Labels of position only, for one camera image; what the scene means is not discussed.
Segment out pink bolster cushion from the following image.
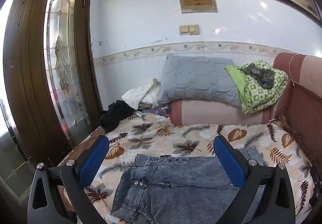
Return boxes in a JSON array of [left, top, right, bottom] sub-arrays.
[[169, 99, 280, 127]]

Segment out leaded glass side window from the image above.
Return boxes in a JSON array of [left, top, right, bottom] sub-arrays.
[[0, 0, 38, 200]]

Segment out grey denim pants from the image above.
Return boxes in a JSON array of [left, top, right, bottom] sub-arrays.
[[110, 147, 268, 224]]

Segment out green patterned quilt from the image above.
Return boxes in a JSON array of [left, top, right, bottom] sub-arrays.
[[225, 60, 290, 114]]

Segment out grey quilted pillow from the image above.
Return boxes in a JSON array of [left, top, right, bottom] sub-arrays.
[[157, 53, 242, 107]]

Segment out dark green cloth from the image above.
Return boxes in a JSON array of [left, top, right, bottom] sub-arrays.
[[238, 62, 277, 89]]

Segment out tan cord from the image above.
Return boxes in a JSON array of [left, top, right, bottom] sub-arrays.
[[289, 53, 306, 86]]

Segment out purple packets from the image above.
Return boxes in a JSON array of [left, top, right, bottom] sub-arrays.
[[141, 104, 171, 116]]

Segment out white floral cloth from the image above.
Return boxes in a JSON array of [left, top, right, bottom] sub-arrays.
[[122, 78, 161, 110]]

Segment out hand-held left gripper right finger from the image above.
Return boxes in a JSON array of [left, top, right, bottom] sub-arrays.
[[213, 134, 296, 224]]

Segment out leaf print blanket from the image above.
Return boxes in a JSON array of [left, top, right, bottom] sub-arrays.
[[57, 111, 316, 224]]

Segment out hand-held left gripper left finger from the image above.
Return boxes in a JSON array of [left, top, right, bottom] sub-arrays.
[[27, 135, 110, 224]]

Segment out black cloth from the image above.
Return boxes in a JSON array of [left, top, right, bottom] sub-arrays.
[[96, 100, 136, 133]]

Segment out wooden door with leaded glass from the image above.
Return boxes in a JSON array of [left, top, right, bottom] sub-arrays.
[[2, 0, 103, 166]]

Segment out brown lace sofa cover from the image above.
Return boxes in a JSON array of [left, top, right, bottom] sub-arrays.
[[57, 127, 105, 166]]

